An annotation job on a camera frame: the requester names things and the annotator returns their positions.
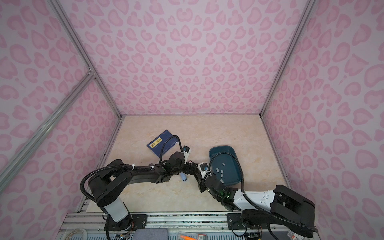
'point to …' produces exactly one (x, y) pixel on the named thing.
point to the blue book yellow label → (162, 143)
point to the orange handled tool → (188, 236)
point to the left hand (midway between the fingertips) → (194, 160)
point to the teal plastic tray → (225, 164)
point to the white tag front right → (293, 236)
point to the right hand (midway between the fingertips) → (198, 173)
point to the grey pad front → (150, 234)
